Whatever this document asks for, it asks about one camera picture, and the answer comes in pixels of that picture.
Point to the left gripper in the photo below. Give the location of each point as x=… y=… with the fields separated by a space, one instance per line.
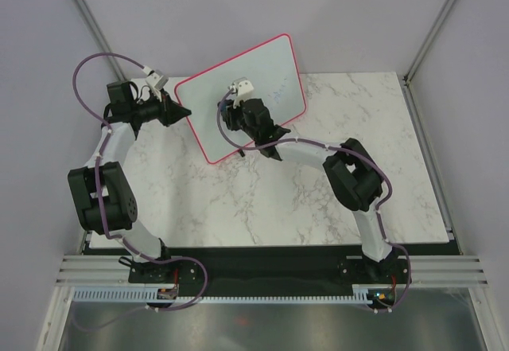
x=165 y=109

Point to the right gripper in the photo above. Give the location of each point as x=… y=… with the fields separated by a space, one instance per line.
x=231 y=114

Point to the pink-framed whiteboard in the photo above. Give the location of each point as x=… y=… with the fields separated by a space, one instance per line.
x=267 y=71

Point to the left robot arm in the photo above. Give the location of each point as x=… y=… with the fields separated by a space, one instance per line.
x=104 y=201

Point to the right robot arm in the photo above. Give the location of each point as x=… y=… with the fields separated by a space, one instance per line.
x=356 y=181

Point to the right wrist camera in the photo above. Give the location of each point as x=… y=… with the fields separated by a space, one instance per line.
x=242 y=89

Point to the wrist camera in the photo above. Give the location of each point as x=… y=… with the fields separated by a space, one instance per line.
x=156 y=81
x=242 y=89

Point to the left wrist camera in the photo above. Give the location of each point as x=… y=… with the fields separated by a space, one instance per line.
x=156 y=81

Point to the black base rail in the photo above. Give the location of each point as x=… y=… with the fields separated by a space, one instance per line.
x=270 y=270

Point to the left aluminium corner post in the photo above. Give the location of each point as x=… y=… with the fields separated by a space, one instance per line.
x=92 y=25

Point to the aluminium corner post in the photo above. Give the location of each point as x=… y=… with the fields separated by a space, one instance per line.
x=92 y=25
x=437 y=26

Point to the white slotted cable duct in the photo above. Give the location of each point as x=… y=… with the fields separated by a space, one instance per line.
x=158 y=295

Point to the aluminium extrusion frame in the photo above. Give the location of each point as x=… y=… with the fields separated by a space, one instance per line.
x=426 y=271

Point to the right aluminium corner post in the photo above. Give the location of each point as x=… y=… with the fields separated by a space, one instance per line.
x=437 y=26

